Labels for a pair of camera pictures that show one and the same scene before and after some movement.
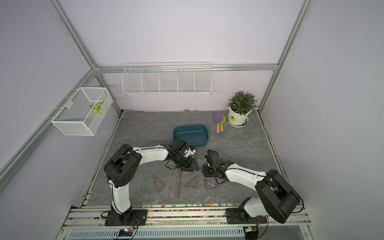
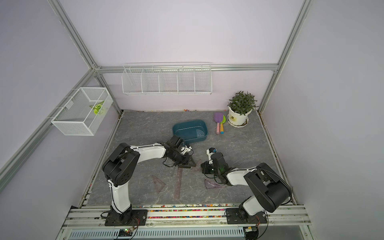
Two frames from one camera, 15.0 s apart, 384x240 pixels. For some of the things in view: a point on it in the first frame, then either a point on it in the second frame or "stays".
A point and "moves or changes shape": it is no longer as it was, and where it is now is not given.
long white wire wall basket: (166, 78) stays
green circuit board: (125, 232) stays
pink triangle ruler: (194, 182) moves or changes shape
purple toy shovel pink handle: (218, 117) stays
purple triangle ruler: (209, 184) stays
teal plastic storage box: (196, 135) moves or changes shape
